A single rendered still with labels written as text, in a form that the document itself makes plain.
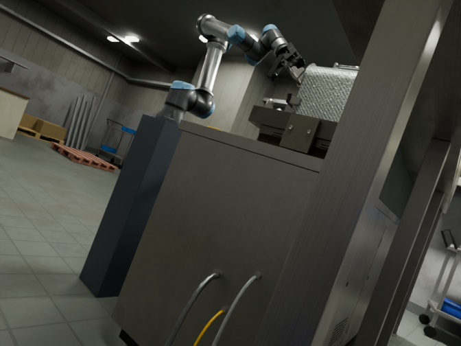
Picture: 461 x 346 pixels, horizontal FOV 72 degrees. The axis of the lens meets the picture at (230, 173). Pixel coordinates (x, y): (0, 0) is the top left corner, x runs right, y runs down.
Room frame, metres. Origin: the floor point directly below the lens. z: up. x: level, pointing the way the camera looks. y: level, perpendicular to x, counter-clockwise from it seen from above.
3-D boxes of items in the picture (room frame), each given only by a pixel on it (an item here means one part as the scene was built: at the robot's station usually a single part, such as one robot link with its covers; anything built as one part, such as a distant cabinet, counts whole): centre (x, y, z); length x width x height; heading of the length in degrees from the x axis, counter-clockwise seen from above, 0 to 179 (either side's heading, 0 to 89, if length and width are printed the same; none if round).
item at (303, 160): (2.08, -0.74, 0.88); 2.52 x 0.66 x 0.04; 145
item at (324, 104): (1.21, -0.24, 1.11); 0.23 x 0.01 x 0.18; 55
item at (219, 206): (2.07, -0.75, 0.43); 2.52 x 0.64 x 0.86; 145
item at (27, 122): (7.34, 4.57, 0.21); 1.15 x 0.79 x 0.42; 140
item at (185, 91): (1.65, 0.39, 1.07); 0.13 x 0.12 x 0.14; 133
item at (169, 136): (1.65, 0.39, 0.45); 0.20 x 0.20 x 0.90; 50
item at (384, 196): (2.01, -1.07, 1.02); 2.24 x 0.04 x 0.24; 145
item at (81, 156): (6.43, 2.89, 0.06); 1.32 x 0.91 x 0.12; 48
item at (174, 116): (1.65, 0.39, 0.95); 0.15 x 0.15 x 0.10
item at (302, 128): (1.00, -0.16, 0.97); 0.10 x 0.03 x 0.11; 55
